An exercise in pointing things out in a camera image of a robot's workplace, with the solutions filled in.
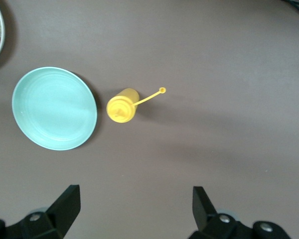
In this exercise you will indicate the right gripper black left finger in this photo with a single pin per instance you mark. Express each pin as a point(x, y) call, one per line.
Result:
point(62, 211)

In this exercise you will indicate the green plate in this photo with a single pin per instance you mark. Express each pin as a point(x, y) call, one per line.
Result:
point(54, 108)

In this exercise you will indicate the yellow squeeze bottle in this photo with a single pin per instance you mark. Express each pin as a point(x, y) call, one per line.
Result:
point(122, 109)

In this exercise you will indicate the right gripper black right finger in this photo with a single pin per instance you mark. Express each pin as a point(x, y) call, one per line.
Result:
point(204, 214)

